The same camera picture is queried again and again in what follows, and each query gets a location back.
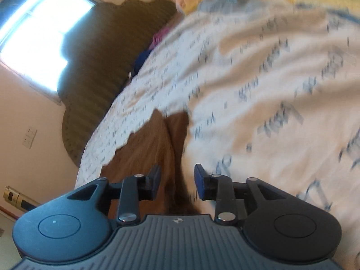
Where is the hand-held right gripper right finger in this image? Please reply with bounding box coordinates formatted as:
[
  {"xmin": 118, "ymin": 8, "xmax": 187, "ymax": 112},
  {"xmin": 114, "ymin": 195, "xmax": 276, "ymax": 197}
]
[{"xmin": 194, "ymin": 163, "xmax": 282, "ymax": 225}]

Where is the purple cloth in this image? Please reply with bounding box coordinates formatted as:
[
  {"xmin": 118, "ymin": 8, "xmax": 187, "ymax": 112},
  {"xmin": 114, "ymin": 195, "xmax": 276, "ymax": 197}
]
[{"xmin": 148, "ymin": 25, "xmax": 170, "ymax": 52}]

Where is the white script-printed blanket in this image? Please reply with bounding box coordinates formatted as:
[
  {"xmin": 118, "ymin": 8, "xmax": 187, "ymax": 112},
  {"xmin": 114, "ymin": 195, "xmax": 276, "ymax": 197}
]
[{"xmin": 74, "ymin": 0, "xmax": 360, "ymax": 261}]

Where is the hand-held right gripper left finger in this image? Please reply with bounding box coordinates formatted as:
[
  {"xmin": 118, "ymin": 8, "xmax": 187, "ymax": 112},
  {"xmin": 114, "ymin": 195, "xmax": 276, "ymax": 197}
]
[{"xmin": 67, "ymin": 164, "xmax": 162, "ymax": 225}]

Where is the gold metal tube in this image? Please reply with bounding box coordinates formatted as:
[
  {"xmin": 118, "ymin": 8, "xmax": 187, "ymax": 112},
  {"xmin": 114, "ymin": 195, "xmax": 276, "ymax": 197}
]
[{"xmin": 2, "ymin": 185, "xmax": 40, "ymax": 212}]

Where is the brown knit sweater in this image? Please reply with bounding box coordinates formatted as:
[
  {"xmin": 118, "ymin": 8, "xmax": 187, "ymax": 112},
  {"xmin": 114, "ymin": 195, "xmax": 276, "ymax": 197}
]
[{"xmin": 100, "ymin": 110, "xmax": 203, "ymax": 220}]

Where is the green ribbed headboard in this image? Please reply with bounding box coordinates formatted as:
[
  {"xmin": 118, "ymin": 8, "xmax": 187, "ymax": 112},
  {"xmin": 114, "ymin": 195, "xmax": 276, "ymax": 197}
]
[{"xmin": 57, "ymin": 0, "xmax": 178, "ymax": 170}]

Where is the window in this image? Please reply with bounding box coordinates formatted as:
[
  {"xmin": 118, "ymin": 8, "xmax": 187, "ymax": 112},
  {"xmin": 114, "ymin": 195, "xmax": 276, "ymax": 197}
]
[{"xmin": 0, "ymin": 0, "xmax": 105, "ymax": 106}]

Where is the blue cloth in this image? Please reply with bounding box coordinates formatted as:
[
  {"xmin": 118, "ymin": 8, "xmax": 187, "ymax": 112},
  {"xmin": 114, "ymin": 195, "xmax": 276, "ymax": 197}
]
[{"xmin": 132, "ymin": 49, "xmax": 154, "ymax": 77}]

